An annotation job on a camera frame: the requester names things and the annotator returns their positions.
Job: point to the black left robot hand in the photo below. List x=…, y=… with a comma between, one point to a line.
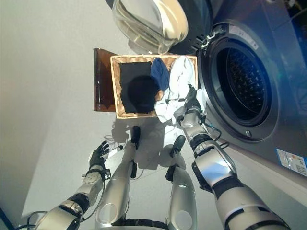
x=98, y=158

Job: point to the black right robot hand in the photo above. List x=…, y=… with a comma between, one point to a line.
x=193, y=100

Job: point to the white garment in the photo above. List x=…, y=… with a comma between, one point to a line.
x=178, y=76

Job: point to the blue garment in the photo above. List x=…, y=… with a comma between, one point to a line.
x=159, y=74

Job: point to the black garment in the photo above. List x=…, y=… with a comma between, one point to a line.
x=136, y=91

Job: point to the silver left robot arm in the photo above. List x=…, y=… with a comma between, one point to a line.
x=91, y=182

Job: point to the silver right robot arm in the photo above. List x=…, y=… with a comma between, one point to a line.
x=216, y=165

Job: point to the round glass washing machine door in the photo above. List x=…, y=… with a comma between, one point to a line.
x=153, y=21

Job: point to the grey washing machine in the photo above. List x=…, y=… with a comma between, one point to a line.
x=283, y=72

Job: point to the silver left robot leg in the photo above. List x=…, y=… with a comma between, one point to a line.
x=117, y=187

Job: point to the silver robot leg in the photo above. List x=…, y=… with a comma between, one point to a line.
x=181, y=196
x=117, y=187

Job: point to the brown acrylic stand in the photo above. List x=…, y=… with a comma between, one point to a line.
x=103, y=83

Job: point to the rectangular wicker laundry basket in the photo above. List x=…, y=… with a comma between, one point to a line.
x=115, y=83

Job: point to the silver right robot leg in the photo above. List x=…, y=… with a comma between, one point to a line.
x=181, y=196

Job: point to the white box with dark edge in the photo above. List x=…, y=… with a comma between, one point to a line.
x=3, y=221

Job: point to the blue energy label sticker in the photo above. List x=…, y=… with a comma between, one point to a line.
x=291, y=161

